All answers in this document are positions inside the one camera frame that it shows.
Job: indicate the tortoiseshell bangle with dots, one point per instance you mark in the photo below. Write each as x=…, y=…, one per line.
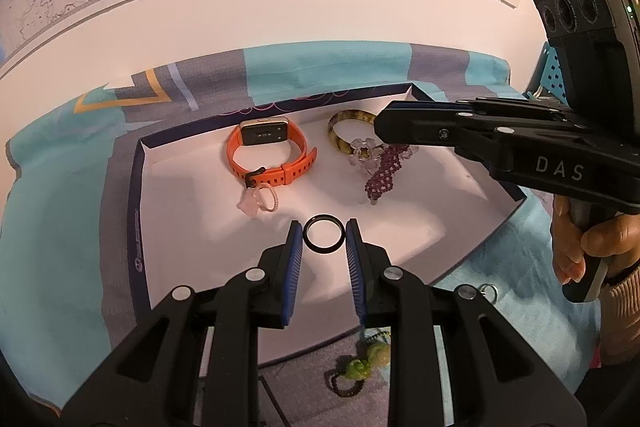
x=358, y=147

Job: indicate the teal grey patterned cloth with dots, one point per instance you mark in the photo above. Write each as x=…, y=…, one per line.
x=491, y=343

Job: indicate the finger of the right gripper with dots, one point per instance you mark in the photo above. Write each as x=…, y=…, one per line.
x=450, y=124

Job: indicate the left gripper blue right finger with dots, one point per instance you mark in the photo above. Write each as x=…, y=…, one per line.
x=372, y=292

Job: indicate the right hand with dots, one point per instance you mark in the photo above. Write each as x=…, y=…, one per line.
x=616, y=240

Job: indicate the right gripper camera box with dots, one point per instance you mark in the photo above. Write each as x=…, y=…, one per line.
x=597, y=44

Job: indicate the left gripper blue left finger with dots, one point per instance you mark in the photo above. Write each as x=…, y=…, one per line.
x=275, y=302

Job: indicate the orange smart watch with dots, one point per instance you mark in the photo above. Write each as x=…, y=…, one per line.
x=272, y=151

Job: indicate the white shallow tray box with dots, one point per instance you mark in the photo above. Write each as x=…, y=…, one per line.
x=185, y=227

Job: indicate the blue perforated chair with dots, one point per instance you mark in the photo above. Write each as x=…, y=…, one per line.
x=547, y=84

